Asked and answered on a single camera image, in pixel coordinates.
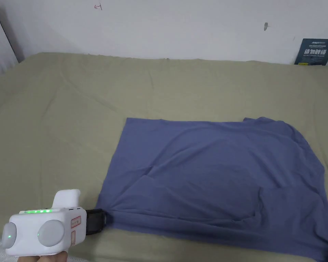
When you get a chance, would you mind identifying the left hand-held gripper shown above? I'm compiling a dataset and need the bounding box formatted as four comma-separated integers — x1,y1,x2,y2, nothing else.
2,189,108,257

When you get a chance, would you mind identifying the person's left hand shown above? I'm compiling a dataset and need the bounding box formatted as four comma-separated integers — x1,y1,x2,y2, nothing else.
21,251,69,262

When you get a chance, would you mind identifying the dark blue shirt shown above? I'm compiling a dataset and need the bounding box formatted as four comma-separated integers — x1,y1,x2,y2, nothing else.
95,117,328,262

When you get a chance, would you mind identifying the dark sign card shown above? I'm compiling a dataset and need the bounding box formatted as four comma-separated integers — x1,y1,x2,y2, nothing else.
294,38,328,67

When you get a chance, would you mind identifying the bed with beige sheet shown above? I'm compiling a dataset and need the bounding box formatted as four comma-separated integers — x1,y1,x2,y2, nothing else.
0,52,328,262

